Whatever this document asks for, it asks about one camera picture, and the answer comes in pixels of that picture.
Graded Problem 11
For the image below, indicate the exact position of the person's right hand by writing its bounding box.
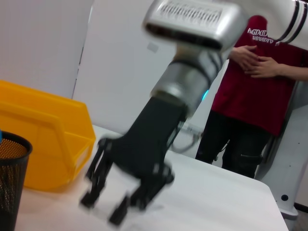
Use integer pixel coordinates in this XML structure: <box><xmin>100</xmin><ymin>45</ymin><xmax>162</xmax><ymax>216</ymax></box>
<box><xmin>230</xmin><ymin>45</ymin><xmax>259</xmax><ymax>70</ymax></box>

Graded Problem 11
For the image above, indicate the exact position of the yellow plastic bin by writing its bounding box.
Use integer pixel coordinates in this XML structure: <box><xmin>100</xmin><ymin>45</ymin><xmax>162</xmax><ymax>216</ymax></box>
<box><xmin>0</xmin><ymin>80</ymin><xmax>97</xmax><ymax>192</ymax></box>

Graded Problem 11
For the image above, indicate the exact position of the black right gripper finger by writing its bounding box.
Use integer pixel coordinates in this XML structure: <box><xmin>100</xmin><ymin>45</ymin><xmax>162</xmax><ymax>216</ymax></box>
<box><xmin>109</xmin><ymin>166</ymin><xmax>174</xmax><ymax>226</ymax></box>
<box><xmin>80</xmin><ymin>139</ymin><xmax>114</xmax><ymax>209</ymax></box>

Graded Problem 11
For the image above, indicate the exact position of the black mesh pen holder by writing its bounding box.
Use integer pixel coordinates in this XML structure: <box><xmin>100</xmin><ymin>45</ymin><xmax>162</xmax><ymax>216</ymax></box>
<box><xmin>0</xmin><ymin>131</ymin><xmax>33</xmax><ymax>231</ymax></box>

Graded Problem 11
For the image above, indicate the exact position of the grey robot torso column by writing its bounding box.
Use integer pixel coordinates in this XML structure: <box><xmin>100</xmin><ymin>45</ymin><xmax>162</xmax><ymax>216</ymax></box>
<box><xmin>258</xmin><ymin>81</ymin><xmax>308</xmax><ymax>221</ymax></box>

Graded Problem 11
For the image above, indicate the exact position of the person's left hand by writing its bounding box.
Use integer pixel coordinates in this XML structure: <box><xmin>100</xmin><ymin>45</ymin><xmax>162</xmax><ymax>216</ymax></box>
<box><xmin>245</xmin><ymin>57</ymin><xmax>281</xmax><ymax>78</ymax></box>

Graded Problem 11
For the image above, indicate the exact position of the person in red shirt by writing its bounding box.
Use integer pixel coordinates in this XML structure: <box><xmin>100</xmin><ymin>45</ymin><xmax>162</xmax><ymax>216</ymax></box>
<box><xmin>195</xmin><ymin>14</ymin><xmax>308</xmax><ymax>179</ymax></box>

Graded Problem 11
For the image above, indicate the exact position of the person's left forearm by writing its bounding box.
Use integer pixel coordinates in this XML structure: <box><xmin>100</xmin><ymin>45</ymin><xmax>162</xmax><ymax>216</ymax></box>
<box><xmin>279</xmin><ymin>64</ymin><xmax>308</xmax><ymax>82</ymax></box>

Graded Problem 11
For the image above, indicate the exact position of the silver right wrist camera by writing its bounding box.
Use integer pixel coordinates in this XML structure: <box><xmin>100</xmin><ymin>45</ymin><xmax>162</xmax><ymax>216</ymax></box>
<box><xmin>141</xmin><ymin>0</ymin><xmax>246</xmax><ymax>52</ymax></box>

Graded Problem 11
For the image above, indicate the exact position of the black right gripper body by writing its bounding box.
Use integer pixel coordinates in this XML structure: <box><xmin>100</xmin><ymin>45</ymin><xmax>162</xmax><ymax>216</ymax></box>
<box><xmin>105</xmin><ymin>97</ymin><xmax>188</xmax><ymax>181</ymax></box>

